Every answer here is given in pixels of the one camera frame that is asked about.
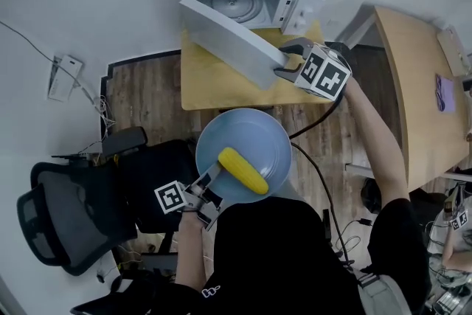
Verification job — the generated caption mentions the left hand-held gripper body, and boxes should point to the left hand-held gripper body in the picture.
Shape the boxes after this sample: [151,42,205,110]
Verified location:
[153,179,226,232]

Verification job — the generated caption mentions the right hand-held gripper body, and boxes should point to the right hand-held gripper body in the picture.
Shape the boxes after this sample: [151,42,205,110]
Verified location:
[294,43,354,102]

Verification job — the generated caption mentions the yellow corn cob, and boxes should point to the yellow corn cob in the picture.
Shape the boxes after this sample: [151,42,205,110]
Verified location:
[218,147,269,195]

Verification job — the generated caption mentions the blue plate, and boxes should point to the blue plate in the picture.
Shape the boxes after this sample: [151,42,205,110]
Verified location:
[195,108,293,204]

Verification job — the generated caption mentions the person's right forearm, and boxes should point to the person's right forearm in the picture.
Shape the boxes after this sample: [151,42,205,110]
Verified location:
[341,79,412,213]

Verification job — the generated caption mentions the person's left forearm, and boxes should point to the person's left forearm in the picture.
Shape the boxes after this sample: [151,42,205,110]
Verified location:
[173,212,208,288]

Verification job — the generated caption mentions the small wooden table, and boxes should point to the small wooden table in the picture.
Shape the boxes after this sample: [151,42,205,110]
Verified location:
[179,18,335,111]

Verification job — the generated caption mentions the large wooden desk white legs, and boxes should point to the large wooden desk white legs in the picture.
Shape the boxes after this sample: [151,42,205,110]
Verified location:
[333,4,472,193]

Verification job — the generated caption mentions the black mesh office chair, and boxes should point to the black mesh office chair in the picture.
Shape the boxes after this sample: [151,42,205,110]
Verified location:
[72,261,178,315]
[16,127,198,277]

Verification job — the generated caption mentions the black router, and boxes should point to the black router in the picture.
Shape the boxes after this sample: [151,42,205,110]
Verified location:
[51,150,103,169]

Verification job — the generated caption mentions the person's black shirt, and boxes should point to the person's black shirt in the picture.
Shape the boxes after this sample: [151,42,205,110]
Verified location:
[160,195,432,315]

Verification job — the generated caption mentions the purple garment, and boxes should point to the purple garment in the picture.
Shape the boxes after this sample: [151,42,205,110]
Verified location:
[434,73,457,113]

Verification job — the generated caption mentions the black bag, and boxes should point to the black bag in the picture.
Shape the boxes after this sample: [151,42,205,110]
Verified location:
[360,176,381,214]

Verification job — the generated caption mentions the gray sling bag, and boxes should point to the gray sling bag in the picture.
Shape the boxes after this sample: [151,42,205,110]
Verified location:
[353,266,413,315]

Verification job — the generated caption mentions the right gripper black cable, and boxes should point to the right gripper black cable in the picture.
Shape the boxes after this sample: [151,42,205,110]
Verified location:
[288,95,357,265]

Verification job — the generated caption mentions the tangle of white wires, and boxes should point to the tangle of white wires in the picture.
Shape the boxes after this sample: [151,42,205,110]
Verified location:
[94,94,118,145]

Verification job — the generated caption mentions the white wall box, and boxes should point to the white wall box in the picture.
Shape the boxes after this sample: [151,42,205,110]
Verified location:
[46,54,84,103]

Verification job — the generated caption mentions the gray wall cable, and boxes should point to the gray wall cable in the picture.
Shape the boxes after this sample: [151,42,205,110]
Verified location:
[0,21,99,106]

